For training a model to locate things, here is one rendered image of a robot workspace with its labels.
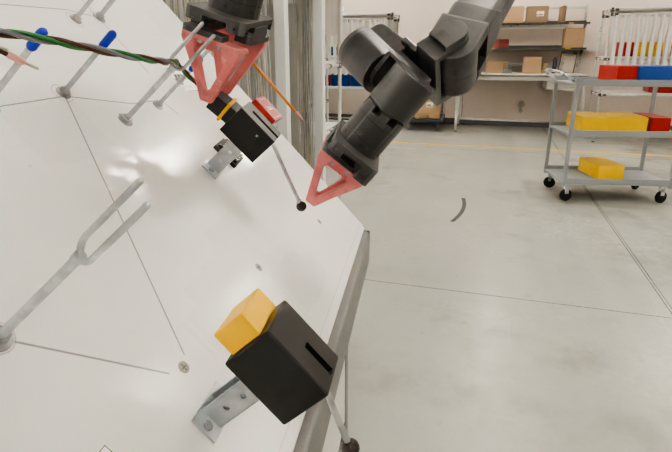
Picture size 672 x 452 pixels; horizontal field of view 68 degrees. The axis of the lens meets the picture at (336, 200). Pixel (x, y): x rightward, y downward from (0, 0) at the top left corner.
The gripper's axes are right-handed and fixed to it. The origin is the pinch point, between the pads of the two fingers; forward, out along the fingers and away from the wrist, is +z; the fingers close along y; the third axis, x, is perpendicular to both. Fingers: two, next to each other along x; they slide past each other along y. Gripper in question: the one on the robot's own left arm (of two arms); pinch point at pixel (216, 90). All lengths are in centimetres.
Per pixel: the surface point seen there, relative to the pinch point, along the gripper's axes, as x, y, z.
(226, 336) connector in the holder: 14.6, 29.7, 6.7
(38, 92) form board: -11.6, 14.3, 1.6
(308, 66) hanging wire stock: -10, -111, 17
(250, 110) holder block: 4.0, -1.6, 1.4
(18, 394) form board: 5.5, 37.3, 9.0
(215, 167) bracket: 1.8, -0.4, 9.7
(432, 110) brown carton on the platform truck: 86, -722, 141
